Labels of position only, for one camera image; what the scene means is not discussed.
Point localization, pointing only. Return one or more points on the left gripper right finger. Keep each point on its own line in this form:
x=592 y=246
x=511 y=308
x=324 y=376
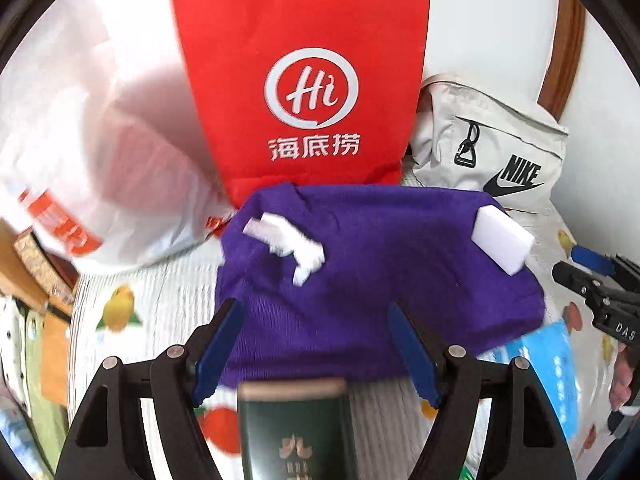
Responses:
x=449 y=378

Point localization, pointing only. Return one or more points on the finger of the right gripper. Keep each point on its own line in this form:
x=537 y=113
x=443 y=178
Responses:
x=593 y=261
x=580 y=282

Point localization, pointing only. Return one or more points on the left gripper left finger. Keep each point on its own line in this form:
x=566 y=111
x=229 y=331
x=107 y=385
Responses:
x=181 y=378

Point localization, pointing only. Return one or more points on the dark green gold box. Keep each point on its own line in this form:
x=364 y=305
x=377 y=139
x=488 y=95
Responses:
x=296 y=429

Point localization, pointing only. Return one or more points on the person's right hand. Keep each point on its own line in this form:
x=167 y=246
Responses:
x=620 y=390

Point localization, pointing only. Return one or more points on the blue tissue pack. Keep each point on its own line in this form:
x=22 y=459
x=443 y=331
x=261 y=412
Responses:
x=549 y=351

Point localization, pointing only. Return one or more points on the fruit print tablecloth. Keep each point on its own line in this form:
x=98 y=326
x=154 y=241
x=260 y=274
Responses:
x=136 y=315

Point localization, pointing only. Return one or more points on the white sponge block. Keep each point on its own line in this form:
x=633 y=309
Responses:
x=501 y=238

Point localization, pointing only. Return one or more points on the purple fabric storage tray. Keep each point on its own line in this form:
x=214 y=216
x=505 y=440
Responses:
x=383 y=243

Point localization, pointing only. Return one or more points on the brown patterned box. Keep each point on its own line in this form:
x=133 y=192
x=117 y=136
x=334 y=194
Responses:
x=54 y=274

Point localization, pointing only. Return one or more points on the crumpled white tissue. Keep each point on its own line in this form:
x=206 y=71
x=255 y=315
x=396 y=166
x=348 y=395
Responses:
x=284 y=240

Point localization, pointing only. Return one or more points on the beige Nike bag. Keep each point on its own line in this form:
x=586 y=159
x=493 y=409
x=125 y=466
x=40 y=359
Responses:
x=472 y=136

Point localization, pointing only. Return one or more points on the white Miniso plastic bag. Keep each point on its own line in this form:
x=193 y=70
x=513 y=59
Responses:
x=102 y=152

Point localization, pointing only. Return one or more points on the red Haidilao paper bag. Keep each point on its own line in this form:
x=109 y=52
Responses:
x=304 y=91

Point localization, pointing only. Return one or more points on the brown wooden door frame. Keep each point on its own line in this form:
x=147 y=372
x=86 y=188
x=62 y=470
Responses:
x=565 y=56

